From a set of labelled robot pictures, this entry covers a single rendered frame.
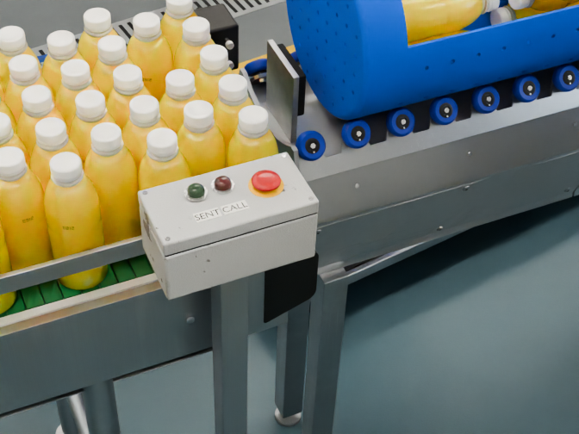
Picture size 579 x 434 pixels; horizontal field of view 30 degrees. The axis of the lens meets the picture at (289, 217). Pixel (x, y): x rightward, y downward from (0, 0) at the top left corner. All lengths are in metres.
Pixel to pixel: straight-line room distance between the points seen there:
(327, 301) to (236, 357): 0.40
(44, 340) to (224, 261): 0.30
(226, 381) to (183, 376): 0.95
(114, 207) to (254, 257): 0.22
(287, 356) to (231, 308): 0.79
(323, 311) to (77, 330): 0.56
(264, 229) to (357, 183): 0.38
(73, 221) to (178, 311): 0.23
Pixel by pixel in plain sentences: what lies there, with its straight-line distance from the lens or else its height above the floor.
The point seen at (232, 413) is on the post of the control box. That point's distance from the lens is 1.63.
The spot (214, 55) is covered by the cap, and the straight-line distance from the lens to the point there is 1.53.
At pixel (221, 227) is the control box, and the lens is 1.28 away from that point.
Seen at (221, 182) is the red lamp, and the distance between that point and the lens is 1.32.
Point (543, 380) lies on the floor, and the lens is 2.59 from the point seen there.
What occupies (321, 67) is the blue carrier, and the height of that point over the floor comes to 1.02.
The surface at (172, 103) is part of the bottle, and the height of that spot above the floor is 1.07.
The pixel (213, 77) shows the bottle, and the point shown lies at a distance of 1.54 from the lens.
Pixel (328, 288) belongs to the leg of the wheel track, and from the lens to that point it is 1.87.
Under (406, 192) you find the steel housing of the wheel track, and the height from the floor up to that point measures 0.84.
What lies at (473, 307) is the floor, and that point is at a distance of 2.69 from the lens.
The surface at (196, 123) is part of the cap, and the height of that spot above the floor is 1.10.
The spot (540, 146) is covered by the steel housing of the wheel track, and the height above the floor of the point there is 0.86.
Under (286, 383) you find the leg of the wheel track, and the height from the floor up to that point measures 0.16.
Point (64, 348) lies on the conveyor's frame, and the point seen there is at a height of 0.83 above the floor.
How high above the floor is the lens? 2.01
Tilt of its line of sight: 45 degrees down
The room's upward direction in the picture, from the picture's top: 3 degrees clockwise
